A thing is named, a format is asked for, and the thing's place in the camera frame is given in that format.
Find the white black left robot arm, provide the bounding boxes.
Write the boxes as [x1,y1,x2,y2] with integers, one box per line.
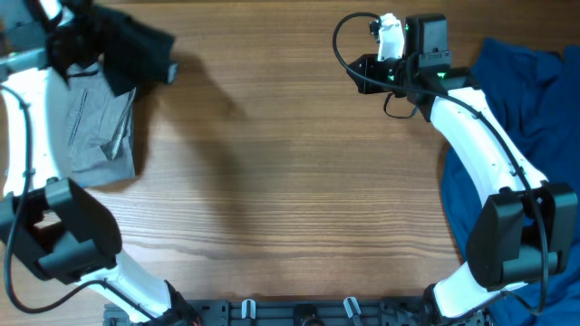
[1,1,180,325]

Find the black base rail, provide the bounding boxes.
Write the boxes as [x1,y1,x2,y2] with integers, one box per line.
[102,296,490,326]

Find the blue shirt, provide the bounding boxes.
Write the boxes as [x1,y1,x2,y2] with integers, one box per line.
[440,36,580,326]

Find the folded grey shorts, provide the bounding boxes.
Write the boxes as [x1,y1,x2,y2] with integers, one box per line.
[66,63,136,187]

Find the black shorts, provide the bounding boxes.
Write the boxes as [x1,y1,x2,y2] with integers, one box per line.
[62,1,179,96]

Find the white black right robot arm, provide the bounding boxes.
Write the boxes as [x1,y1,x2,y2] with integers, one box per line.
[345,14,578,325]

